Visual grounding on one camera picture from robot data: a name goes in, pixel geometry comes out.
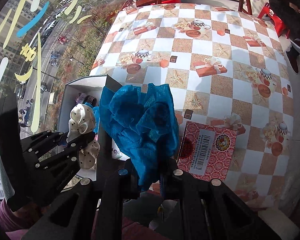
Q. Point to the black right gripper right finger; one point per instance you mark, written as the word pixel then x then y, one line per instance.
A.
pixel 187 219

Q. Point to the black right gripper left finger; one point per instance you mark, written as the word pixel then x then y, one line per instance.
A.
pixel 123 184

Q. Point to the dark blue fabric scrunchie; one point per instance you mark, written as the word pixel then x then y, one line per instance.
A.
pixel 143 125

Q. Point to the cream polka dot scrunchie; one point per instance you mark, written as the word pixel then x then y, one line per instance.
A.
pixel 82 124

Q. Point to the pink and navy sock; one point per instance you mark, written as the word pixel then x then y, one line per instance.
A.
pixel 84 98

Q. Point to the left hand pink sleeve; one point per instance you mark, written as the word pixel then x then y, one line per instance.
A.
pixel 17 223

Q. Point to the red patterned box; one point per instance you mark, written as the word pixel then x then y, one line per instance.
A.
pixel 206 151

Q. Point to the white storage box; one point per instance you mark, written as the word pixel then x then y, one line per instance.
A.
pixel 110 158

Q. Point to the checkered patterned tablecloth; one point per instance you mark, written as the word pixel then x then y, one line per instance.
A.
pixel 224 68

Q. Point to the red plastic stool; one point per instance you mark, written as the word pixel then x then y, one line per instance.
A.
pixel 279 25

